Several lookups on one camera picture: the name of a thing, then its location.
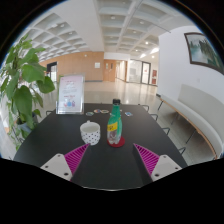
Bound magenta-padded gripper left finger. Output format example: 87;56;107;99
40;143;92;183

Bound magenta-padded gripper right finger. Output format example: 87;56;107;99
132;142;184;183

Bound green plastic drink bottle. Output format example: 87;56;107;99
106;98;123;146

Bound white mug with black dots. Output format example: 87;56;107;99
79;120;101;146

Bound grey plant pot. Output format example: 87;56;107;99
16;113;40;135

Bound clear acrylic sign stand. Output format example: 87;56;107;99
55;73;86;116

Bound long white bench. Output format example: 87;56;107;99
155;83;224;160

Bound glass double door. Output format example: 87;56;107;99
128;59;152;85

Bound large green leafy plant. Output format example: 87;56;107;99
0;33;56;152

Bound recessed ceiling lights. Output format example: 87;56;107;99
56;14;162;60

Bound framed landscape picture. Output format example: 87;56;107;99
183;31;224;76

